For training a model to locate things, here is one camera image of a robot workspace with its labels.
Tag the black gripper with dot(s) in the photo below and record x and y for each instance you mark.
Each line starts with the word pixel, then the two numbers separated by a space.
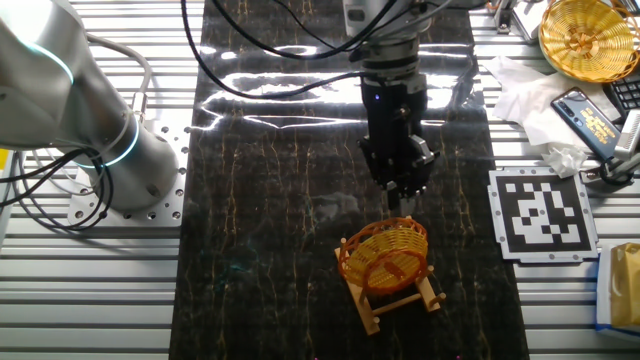
pixel 392 115

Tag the yellow orange woven dish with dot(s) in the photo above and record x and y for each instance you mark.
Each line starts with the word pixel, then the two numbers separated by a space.
pixel 385 255

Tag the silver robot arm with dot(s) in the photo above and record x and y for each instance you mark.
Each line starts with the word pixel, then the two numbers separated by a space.
pixel 50 90

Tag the wooden dish rack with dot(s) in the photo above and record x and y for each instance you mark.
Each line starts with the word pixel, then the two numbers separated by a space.
pixel 367 312

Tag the black marble pattern mat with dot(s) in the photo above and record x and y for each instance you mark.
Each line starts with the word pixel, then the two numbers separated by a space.
pixel 275 225

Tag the flat white tissue sheet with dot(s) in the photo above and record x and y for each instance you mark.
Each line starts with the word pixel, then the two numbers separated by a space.
pixel 525 100

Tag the black white fiducial marker board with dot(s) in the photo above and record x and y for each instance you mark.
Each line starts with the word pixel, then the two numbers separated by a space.
pixel 542 215

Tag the crumpled white tissue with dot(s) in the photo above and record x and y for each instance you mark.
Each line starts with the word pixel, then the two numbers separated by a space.
pixel 565 160

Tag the dark blue smartphone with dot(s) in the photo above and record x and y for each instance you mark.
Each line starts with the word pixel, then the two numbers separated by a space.
pixel 587 122

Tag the yellow woven basket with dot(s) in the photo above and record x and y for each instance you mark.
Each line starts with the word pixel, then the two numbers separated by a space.
pixel 587 40

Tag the silver adapter box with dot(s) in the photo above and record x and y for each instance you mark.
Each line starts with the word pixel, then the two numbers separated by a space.
pixel 631 135

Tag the black keyboard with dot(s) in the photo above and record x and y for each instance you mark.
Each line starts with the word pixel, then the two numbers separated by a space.
pixel 627 92

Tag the gold tissue pack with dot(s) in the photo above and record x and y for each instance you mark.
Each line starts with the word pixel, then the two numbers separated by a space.
pixel 626 285

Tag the silver metal frame bar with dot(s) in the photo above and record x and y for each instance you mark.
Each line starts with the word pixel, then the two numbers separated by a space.
pixel 522 17

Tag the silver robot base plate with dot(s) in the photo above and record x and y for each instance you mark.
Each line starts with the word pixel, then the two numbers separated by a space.
pixel 165 205

